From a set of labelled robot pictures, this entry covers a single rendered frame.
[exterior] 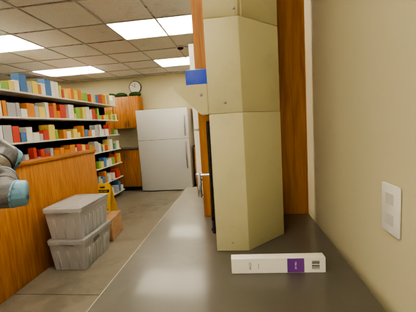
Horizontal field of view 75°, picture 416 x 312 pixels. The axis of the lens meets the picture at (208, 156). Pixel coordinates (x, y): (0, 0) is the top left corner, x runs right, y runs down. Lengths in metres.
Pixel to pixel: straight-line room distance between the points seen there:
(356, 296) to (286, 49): 0.97
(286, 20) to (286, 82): 0.26
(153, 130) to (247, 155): 5.21
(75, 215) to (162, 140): 3.39
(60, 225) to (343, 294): 2.75
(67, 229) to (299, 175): 2.43
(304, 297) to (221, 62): 0.71
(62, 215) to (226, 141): 2.42
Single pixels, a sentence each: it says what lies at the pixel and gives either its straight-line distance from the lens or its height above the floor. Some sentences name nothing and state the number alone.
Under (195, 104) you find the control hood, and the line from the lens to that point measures 0.91.
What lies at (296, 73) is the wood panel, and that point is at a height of 1.58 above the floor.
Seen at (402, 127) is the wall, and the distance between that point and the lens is 0.70.
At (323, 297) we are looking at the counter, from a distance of 0.80.
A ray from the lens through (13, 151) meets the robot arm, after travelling 1.38.
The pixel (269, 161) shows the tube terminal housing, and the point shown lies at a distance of 1.01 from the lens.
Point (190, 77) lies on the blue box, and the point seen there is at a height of 1.57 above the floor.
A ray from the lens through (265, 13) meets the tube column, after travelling 1.07.
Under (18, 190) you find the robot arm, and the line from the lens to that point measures 0.91.
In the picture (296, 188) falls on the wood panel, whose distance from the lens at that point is 1.33.
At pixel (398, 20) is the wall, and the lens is 0.74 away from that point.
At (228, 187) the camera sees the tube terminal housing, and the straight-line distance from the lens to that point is 0.93.
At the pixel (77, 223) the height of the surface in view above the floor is 0.49.
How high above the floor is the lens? 1.37
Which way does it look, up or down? 6 degrees down
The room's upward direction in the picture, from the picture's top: 4 degrees counter-clockwise
